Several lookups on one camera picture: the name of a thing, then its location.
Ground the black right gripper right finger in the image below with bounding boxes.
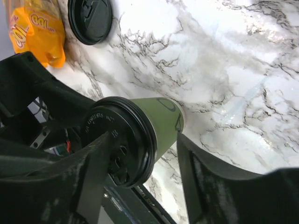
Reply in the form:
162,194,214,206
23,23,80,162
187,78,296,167
177,133,299,224

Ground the green paper coffee cup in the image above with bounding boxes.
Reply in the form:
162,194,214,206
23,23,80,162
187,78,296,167
131,97,185,161

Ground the black plastic cup lid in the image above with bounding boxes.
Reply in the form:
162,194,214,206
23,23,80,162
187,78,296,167
81,97,157,188

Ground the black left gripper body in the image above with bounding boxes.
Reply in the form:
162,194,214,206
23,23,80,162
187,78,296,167
0,51,93,156

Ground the orange snack packet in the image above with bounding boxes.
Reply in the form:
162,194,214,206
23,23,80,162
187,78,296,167
3,0,65,68

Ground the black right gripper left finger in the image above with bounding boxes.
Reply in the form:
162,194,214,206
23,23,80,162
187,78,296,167
0,133,110,224

